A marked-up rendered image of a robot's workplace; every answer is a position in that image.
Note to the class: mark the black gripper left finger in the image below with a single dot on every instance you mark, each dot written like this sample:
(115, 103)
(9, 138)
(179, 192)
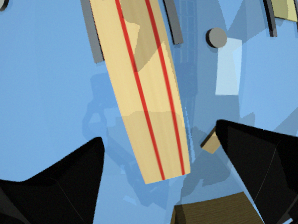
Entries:
(65, 193)

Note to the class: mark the tan strip with red stripes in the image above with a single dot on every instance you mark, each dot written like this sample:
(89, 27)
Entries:
(136, 49)

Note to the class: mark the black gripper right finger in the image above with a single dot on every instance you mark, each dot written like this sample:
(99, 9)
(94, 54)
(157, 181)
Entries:
(267, 163)

